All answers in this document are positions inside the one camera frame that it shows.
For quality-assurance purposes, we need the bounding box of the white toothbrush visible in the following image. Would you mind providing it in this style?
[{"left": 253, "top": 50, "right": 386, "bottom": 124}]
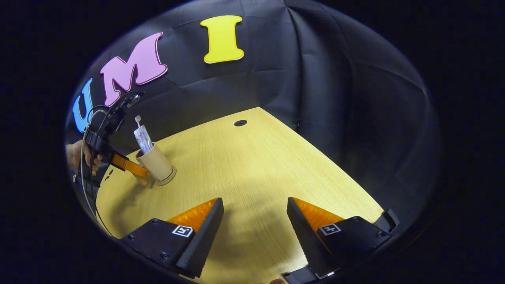
[{"left": 135, "top": 115, "right": 149, "bottom": 152}]

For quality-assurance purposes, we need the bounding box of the beige cup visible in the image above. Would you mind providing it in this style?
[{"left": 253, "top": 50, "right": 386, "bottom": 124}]
[{"left": 132, "top": 143, "right": 174, "bottom": 186}]

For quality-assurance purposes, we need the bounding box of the wooden desktop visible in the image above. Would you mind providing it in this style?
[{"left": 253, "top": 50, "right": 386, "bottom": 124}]
[{"left": 96, "top": 106, "right": 384, "bottom": 284}]

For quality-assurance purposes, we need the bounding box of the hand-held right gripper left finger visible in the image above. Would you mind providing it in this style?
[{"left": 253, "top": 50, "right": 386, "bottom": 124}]
[{"left": 118, "top": 197, "right": 224, "bottom": 279}]

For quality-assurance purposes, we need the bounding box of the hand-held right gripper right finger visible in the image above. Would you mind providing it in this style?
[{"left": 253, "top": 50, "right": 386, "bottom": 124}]
[{"left": 287, "top": 196, "right": 400, "bottom": 278}]

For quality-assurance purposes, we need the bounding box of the round wooden coaster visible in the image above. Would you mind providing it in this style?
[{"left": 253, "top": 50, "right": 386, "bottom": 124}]
[{"left": 155, "top": 166, "right": 177, "bottom": 186}]

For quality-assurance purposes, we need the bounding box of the black backdrop cloth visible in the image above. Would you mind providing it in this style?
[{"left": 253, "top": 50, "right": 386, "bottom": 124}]
[{"left": 65, "top": 0, "right": 441, "bottom": 237}]

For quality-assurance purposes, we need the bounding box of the white toothpaste tube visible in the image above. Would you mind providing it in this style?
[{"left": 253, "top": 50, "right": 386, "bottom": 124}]
[{"left": 133, "top": 125, "right": 153, "bottom": 154}]

